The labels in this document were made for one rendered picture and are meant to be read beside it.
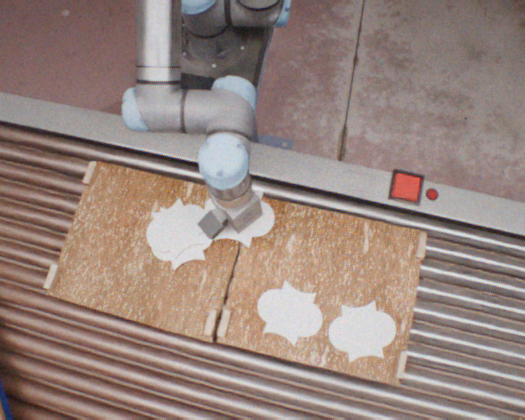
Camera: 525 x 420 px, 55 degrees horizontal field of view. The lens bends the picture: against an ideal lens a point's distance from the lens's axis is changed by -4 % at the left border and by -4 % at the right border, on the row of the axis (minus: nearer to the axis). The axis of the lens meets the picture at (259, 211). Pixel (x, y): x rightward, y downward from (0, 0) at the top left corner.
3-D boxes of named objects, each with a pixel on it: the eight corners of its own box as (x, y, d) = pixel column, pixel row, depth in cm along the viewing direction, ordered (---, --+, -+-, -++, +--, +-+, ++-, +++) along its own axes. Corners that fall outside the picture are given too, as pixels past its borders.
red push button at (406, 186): (395, 174, 127) (396, 172, 126) (419, 179, 126) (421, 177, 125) (391, 197, 125) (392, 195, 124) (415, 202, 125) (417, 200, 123)
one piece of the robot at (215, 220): (176, 193, 92) (192, 220, 108) (207, 231, 90) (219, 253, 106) (230, 152, 94) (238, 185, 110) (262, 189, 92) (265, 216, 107)
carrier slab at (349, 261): (254, 197, 127) (254, 195, 125) (424, 233, 122) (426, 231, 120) (217, 342, 117) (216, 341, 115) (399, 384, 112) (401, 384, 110)
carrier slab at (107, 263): (97, 162, 132) (95, 159, 130) (253, 198, 127) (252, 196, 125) (48, 295, 122) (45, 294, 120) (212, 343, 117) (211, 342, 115)
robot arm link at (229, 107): (189, 71, 87) (180, 130, 84) (256, 73, 86) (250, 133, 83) (197, 95, 94) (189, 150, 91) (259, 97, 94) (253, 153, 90)
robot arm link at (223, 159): (249, 128, 81) (244, 179, 79) (254, 157, 92) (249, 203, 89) (199, 125, 82) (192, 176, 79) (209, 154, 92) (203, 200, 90)
